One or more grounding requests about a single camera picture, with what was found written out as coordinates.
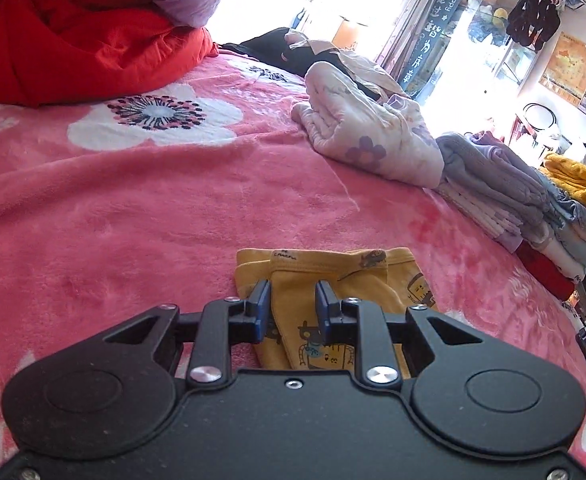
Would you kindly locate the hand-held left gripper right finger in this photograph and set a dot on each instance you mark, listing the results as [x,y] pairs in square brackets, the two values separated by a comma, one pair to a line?
[324,310]

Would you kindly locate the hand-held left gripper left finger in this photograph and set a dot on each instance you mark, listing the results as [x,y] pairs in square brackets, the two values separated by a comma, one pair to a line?
[262,305]

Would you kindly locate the yellow car-print pants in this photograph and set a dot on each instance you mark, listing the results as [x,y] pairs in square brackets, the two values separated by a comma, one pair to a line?
[293,280]

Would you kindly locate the pink floral blanket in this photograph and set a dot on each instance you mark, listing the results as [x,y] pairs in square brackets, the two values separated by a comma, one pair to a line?
[123,200]

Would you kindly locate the white lilac striped folded garment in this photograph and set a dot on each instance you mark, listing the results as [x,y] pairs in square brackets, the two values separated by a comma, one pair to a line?
[478,215]

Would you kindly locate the white floral folded pajama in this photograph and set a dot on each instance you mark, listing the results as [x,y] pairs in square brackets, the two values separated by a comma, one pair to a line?
[373,125]

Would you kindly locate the grey fleece folded garment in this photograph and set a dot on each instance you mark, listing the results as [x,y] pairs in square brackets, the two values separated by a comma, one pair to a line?
[473,165]

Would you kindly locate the lavender folded garment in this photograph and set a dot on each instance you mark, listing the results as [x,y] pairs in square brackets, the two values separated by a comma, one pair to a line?
[513,160]

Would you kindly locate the beige garment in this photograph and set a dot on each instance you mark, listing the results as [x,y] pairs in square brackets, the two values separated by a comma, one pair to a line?
[363,67]

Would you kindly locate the black garment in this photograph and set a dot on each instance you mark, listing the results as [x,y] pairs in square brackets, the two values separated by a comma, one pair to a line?
[268,47]

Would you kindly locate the pale mint folded garment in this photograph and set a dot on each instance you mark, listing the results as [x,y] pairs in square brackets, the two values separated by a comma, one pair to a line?
[580,252]

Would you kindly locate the grey-blue denim folded garment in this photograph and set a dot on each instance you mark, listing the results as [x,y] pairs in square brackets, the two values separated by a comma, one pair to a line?
[573,220]

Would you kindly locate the brown box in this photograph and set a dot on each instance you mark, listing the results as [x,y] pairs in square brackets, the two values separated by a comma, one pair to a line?
[350,34]

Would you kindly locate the mustard yellow sweater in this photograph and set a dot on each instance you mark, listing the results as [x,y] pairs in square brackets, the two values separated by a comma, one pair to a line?
[583,185]

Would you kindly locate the round black-framed mirror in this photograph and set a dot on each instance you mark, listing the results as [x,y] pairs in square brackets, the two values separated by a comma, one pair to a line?
[540,117]

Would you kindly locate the dark blue hanging banner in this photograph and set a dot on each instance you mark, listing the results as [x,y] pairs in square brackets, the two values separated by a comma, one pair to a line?
[443,25]

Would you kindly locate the pink patterned curtain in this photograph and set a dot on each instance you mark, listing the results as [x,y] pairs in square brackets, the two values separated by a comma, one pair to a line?
[413,10]

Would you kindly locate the red quilt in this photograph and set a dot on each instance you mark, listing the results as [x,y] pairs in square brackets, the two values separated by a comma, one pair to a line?
[83,45]

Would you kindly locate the glass display cabinet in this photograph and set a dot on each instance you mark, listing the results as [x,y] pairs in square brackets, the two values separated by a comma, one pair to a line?
[498,25]

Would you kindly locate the dark socks on hanger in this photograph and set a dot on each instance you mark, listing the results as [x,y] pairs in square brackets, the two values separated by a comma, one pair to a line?
[533,20]

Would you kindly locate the orange wall poster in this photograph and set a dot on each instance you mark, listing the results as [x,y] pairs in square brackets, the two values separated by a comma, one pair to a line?
[568,67]

